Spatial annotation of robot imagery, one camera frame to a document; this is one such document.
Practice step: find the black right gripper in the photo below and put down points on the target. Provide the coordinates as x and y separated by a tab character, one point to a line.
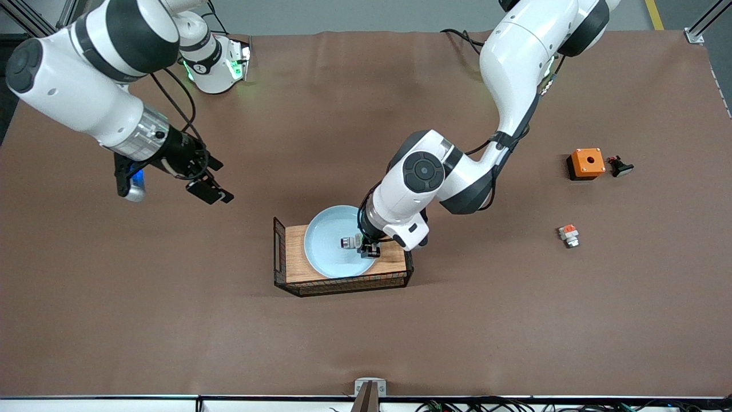
182	155

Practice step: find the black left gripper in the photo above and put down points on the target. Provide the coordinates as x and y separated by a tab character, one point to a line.
368	233

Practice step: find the green grey contact block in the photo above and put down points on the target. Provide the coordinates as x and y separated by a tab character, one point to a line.
349	242

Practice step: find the light blue round plate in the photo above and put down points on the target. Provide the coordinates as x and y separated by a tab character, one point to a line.
329	246

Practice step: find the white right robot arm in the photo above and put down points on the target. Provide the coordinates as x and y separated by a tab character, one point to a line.
86	86

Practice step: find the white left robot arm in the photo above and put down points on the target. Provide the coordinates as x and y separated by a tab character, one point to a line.
514	57

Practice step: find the white button orange label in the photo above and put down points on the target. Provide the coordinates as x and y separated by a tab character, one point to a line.
569	234

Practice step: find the black square push button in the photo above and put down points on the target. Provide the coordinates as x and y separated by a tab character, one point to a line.
620	167

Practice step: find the brown table cover sheet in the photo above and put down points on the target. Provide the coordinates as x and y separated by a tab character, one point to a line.
171	315

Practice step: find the yellow floor tape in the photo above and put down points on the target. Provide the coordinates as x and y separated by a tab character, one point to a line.
655	14

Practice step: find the grey metal bracket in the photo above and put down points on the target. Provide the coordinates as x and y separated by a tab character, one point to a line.
359	383

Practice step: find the dark camera pole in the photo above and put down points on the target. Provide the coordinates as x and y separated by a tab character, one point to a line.
366	400

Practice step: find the aluminium frame profile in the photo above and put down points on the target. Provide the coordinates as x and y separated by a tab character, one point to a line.
67	11
27	22
695	35

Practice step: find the orange button enclosure box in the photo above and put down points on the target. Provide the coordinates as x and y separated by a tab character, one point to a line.
587	162

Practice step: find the white table edge rail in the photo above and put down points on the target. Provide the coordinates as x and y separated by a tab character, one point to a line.
114	405

